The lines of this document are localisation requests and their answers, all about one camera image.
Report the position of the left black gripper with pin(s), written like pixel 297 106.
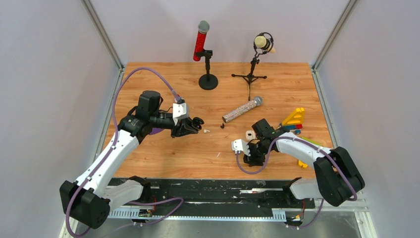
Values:
pixel 183 128

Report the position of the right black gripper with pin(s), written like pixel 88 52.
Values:
pixel 251 160

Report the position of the black earbud charging case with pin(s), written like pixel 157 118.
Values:
pixel 197 123

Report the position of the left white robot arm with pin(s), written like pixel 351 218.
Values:
pixel 87 199

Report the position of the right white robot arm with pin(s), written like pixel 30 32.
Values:
pixel 337 178

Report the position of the white earbud charging case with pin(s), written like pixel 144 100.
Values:
pixel 250 135

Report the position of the purple metronome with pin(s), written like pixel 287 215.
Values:
pixel 156 131

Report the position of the yellow plastic triangle toy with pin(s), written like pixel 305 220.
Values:
pixel 302 164

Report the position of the yellow stacking toy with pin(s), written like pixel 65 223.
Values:
pixel 295 120

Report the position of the silver glitter microphone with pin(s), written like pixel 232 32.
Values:
pixel 255 102

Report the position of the black tripod mic stand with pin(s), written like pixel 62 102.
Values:
pixel 250 77

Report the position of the red glitter microphone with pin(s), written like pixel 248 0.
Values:
pixel 203 29

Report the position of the beige condenser microphone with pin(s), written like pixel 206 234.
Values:
pixel 264 44

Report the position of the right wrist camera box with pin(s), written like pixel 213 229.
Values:
pixel 240 146

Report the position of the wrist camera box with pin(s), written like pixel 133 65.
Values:
pixel 240 146
pixel 179 112

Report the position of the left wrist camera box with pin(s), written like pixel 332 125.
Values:
pixel 179 112

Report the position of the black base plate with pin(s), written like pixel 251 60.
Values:
pixel 207 199

